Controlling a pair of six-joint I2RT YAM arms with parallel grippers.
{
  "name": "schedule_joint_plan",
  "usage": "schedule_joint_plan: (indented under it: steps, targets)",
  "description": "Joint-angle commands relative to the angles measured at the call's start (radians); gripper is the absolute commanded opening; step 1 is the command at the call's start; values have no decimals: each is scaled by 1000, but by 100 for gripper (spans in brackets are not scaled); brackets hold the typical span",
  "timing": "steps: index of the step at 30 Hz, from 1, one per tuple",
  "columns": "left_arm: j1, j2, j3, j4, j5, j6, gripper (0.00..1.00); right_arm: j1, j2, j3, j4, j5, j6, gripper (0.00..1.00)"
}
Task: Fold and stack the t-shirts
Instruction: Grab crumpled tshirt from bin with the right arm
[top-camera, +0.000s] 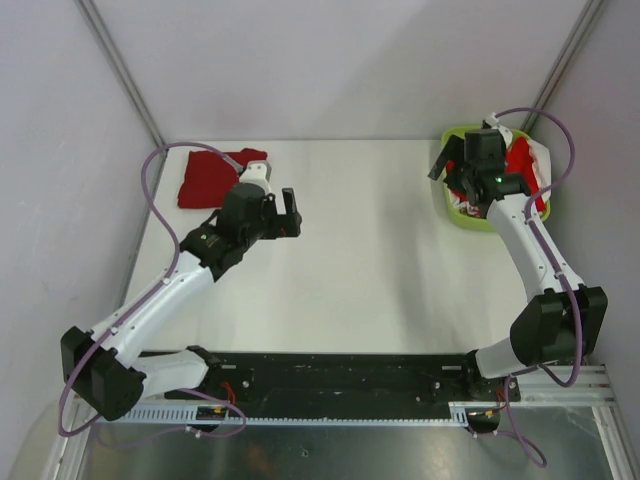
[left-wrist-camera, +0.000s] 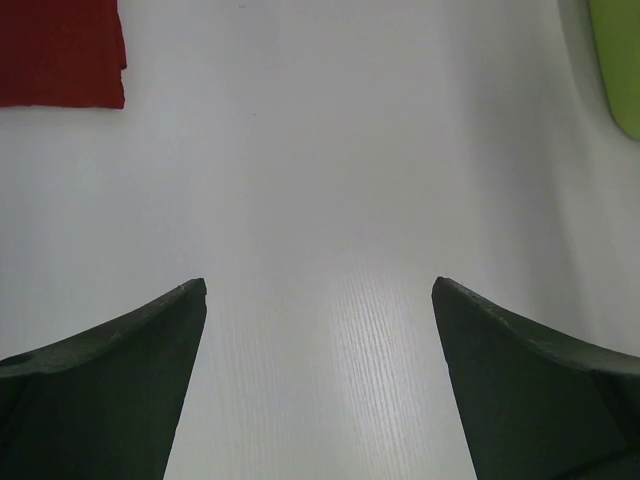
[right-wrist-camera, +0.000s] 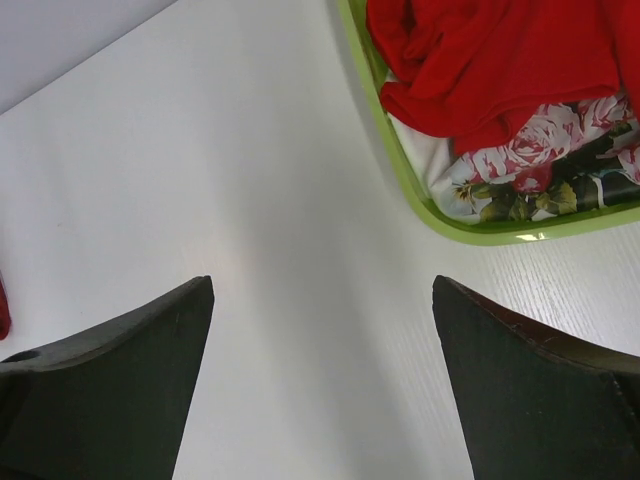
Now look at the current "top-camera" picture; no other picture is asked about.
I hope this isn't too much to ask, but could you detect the bright red kungfu t-shirt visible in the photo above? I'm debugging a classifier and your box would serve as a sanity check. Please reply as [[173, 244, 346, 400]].
[[439, 131, 540, 207]]

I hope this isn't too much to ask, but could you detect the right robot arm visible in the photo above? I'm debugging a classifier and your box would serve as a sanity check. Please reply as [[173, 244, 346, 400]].
[[429, 128, 608, 401]]

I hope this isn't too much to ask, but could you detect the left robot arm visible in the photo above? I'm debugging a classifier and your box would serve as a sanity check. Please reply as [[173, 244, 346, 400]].
[[60, 182, 302, 421]]

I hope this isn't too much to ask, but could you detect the green plastic basket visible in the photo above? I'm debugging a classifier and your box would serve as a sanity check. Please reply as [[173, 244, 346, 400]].
[[440, 125, 533, 232]]

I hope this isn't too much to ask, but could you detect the folded dark red shirt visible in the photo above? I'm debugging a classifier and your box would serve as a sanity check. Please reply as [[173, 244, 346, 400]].
[[177, 151, 268, 210]]

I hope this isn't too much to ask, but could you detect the white printed t-shirt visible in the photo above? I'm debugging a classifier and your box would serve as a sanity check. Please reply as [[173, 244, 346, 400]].
[[444, 137, 551, 218]]

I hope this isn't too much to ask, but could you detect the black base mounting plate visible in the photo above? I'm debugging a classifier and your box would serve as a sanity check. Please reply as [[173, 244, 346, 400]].
[[139, 351, 522, 419]]

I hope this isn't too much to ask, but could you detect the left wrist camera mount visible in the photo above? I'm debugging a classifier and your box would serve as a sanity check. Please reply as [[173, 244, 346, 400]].
[[239, 160, 272, 194]]

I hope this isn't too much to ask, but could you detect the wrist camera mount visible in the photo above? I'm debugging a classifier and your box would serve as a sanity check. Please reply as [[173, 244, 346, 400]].
[[481, 112, 505, 130], [239, 160, 272, 194]]

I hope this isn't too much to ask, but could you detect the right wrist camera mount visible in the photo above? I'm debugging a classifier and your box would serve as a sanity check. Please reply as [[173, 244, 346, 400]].
[[481, 112, 505, 130]]

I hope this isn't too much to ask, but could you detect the white cable duct rail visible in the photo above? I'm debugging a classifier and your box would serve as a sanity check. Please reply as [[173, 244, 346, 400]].
[[74, 402, 501, 427]]

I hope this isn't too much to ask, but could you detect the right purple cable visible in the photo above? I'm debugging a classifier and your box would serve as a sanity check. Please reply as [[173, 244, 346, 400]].
[[492, 107, 591, 469]]

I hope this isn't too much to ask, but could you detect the purple cable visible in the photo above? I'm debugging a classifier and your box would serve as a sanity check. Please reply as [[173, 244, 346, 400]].
[[492, 107, 591, 469], [58, 142, 249, 440]]

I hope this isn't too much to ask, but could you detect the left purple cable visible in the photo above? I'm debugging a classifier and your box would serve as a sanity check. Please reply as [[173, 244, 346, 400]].
[[58, 142, 249, 440]]

